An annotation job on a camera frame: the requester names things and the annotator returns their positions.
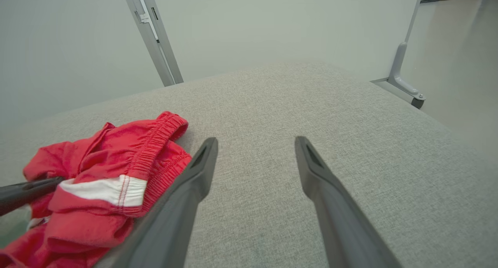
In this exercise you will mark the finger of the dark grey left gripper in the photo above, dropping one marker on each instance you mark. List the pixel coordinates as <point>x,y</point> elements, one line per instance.
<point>23,194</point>

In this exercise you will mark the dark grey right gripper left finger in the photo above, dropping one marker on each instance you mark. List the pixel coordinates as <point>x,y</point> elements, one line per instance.
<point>171,213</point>

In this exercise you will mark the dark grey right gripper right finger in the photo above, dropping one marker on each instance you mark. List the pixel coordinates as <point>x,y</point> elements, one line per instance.
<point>342,221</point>

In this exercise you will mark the red shorts with white stripe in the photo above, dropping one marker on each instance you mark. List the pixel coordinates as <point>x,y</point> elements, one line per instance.
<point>113,155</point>

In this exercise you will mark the grey hinged partition post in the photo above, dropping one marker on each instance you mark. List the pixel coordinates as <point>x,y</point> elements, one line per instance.
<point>157,46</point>

